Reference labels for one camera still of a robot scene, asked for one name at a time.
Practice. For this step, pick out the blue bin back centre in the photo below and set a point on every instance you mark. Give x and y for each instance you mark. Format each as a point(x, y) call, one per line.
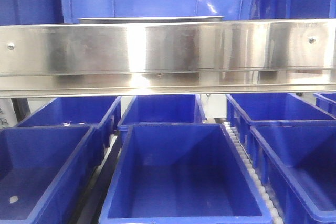
point(161, 109)

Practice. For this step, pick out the stainless steel shelf rail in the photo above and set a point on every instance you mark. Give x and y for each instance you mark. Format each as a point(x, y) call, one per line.
point(64, 60)

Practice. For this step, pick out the rail bolt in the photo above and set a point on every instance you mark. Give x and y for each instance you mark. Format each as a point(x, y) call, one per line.
point(11, 46)
point(311, 39)

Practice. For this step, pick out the blue bin lower centre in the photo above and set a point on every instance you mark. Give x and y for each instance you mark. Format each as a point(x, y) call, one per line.
point(187, 173)

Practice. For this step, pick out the roller conveyor track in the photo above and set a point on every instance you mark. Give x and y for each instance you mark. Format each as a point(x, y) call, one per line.
point(234, 136)

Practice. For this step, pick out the silver metal tray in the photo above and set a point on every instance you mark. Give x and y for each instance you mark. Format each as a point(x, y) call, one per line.
point(137, 20)

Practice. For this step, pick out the blue bin lower right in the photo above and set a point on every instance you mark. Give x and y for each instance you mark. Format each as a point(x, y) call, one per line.
point(298, 165)

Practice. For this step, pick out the rail bolt left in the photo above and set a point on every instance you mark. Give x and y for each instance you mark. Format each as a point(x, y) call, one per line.
point(11, 46)

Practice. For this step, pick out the rail bolt right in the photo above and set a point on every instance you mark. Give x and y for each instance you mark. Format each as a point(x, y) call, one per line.
point(311, 39)

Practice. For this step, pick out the blue bin lower left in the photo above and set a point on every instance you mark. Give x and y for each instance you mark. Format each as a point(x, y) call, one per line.
point(43, 171)

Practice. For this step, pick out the blue bin back left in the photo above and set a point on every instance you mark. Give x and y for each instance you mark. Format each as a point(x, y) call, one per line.
point(101, 112)

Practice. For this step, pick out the blue bin back right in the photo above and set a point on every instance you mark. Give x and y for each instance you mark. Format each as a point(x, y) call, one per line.
point(272, 109)

